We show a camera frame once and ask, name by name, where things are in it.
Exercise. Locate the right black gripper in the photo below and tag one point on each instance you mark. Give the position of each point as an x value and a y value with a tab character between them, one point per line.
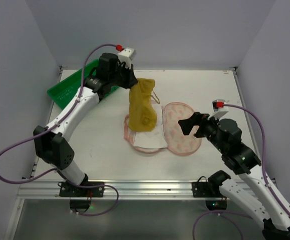
201	125

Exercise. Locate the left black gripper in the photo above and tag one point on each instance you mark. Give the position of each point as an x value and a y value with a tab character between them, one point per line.
125	76

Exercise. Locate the white bra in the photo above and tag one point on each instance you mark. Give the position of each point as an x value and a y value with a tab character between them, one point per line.
154	139

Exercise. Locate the yellow bra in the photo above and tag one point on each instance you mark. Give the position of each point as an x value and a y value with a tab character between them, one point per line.
142	116

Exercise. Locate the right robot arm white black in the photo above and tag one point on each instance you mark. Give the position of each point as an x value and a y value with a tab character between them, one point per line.
267	207

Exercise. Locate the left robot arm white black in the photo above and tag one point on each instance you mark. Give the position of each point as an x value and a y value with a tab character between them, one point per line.
52	141

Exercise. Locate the green plastic tray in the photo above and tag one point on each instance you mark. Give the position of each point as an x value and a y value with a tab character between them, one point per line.
68	89

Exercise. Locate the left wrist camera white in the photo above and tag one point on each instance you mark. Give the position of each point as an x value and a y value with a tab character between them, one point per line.
126	55

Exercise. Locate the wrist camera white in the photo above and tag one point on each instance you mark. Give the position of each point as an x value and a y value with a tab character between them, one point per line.
219	109
126	55

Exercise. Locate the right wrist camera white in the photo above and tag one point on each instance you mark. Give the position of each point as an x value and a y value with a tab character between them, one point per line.
219	109

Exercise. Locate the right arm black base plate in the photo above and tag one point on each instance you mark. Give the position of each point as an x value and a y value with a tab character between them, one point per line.
203	188

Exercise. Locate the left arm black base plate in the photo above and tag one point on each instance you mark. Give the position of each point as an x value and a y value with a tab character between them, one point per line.
80	198

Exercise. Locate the aluminium mounting rail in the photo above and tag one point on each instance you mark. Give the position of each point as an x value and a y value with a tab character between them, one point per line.
48	189

